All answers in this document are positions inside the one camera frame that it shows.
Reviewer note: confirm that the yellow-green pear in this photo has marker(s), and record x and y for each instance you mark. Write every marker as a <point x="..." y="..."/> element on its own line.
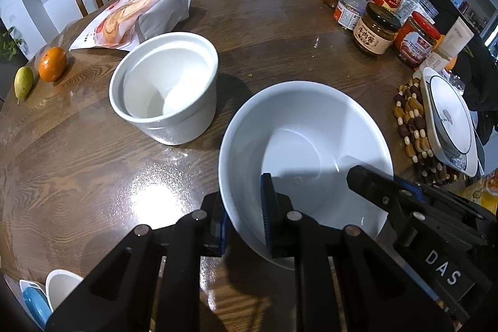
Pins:
<point x="23" y="83"/>

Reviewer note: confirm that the dark brown sauce jar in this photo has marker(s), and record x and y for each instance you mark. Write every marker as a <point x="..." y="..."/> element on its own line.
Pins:
<point x="373" y="32"/>

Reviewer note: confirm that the black bag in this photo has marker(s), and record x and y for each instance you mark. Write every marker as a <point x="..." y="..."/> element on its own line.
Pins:
<point x="478" y="83"/>

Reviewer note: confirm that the black-rimmed white plate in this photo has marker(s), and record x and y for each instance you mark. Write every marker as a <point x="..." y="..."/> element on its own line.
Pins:
<point x="451" y="114"/>

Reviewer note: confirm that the white bread packet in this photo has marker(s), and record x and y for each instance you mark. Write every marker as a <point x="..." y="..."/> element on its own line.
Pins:
<point x="132" y="15"/>

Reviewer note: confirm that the wooden bead trivet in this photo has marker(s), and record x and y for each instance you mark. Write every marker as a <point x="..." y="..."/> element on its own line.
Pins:
<point x="412" y="122"/>

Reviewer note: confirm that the stack of clear plastic cups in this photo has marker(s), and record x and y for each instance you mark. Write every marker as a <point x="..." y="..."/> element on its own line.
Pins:
<point x="418" y="5"/>

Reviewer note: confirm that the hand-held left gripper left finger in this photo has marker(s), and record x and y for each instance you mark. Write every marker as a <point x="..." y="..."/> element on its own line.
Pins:
<point x="222" y="231"/>

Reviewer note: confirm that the green houseplant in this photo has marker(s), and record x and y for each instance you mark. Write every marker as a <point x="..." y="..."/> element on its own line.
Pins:
<point x="11" y="44"/>

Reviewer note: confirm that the plain blue plate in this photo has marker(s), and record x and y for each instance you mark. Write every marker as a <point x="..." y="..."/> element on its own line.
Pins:
<point x="35" y="306"/>

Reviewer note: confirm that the white kitchen scale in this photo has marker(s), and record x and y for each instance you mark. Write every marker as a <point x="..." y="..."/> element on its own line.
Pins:
<point x="465" y="163"/>

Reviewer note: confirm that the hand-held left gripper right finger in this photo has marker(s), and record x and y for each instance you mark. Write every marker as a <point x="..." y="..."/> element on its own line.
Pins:
<point x="267" y="207"/>

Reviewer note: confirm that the clear jar white label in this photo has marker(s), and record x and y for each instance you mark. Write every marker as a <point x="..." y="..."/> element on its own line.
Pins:
<point x="348" y="13"/>

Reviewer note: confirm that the orange mandarin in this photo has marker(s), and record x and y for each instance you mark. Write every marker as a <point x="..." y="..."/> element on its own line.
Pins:
<point x="52" y="63"/>

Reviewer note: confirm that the red chili sauce jar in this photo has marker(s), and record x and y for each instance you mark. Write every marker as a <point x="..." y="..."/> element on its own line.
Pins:
<point x="416" y="42"/>

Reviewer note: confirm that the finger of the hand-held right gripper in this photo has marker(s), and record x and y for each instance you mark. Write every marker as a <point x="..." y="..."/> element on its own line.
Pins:
<point x="367" y="184"/>
<point x="412" y="189"/>

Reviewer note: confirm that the deep white bowl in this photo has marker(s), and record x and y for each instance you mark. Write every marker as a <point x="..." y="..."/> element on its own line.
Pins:
<point x="183" y="124"/>
<point x="155" y="91"/>

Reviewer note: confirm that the white carton box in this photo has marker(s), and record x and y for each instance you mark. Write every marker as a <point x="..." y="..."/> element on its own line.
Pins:
<point x="455" y="38"/>

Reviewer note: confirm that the wide white bowl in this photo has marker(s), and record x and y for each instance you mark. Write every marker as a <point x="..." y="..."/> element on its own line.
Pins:
<point x="311" y="145"/>

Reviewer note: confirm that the orange snack packet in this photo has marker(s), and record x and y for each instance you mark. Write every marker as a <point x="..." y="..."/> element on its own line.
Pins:
<point x="486" y="188"/>

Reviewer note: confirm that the small white bowl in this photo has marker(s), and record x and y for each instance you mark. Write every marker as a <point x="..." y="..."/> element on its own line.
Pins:
<point x="62" y="289"/>

